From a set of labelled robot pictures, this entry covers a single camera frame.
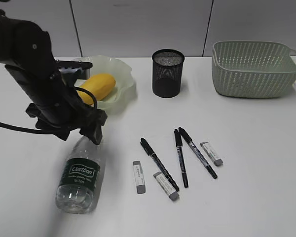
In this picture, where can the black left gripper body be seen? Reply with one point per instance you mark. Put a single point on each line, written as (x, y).
(61, 120)

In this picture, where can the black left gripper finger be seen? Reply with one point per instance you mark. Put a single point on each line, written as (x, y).
(94, 133)

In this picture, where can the yellow mango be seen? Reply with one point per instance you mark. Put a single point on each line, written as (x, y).
(100, 85)

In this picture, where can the clear plastic water bottle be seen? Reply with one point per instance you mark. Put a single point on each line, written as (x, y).
(78, 183)

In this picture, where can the black marker pen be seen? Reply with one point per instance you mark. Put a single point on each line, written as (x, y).
(179, 144)
(150, 152)
(197, 152)

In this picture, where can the white grey eraser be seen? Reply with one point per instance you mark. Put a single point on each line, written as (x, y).
(166, 186)
(211, 153)
(139, 177)

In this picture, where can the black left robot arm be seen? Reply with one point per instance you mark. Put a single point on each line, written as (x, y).
(26, 52)

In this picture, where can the pale green wavy plate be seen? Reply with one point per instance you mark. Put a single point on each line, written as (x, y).
(125, 89)

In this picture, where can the black mesh pen holder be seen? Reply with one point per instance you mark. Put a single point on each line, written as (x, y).
(167, 68)

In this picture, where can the green woven plastic basket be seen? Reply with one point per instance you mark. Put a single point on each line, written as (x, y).
(253, 69)

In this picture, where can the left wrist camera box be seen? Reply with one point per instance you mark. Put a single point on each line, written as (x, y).
(74, 70)

